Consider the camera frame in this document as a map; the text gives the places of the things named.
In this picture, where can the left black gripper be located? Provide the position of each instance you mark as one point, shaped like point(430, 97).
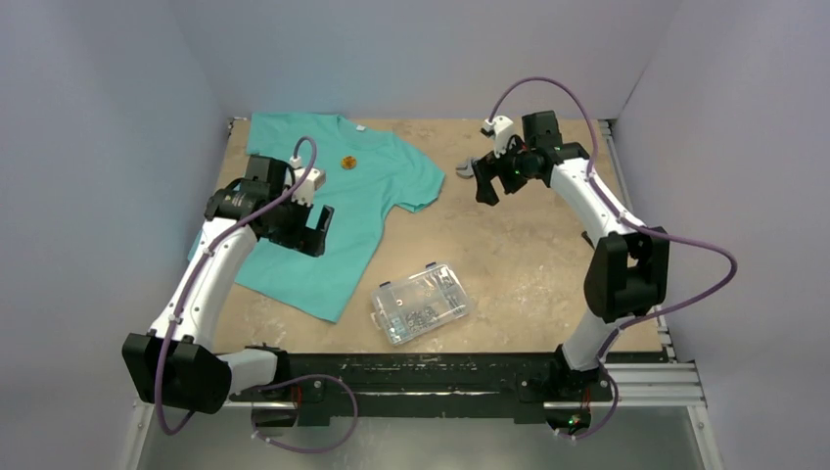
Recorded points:
point(303, 239)

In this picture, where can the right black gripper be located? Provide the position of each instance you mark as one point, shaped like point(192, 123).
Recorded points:
point(489, 173)

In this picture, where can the teal t-shirt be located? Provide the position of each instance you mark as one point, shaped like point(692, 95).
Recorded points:
point(389, 173)

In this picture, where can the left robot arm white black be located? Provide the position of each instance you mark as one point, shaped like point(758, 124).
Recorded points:
point(173, 363)

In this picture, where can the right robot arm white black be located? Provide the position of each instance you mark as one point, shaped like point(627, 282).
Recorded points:
point(628, 273)

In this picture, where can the clear plastic screw box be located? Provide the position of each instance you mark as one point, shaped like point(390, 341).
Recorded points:
point(407, 308)

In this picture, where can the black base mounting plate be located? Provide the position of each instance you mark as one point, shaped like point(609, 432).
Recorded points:
point(302, 366)

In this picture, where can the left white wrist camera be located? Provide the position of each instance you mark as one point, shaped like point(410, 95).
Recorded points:
point(304, 195)

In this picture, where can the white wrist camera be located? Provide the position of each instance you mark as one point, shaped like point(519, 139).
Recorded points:
point(500, 130)
point(304, 195)

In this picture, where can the adjustable wrench red handle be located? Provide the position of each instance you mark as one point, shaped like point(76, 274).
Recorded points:
point(465, 170)

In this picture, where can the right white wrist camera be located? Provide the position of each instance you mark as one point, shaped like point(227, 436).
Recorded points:
point(500, 130)

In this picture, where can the aluminium frame rail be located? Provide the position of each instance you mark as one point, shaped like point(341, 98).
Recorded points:
point(655, 383)

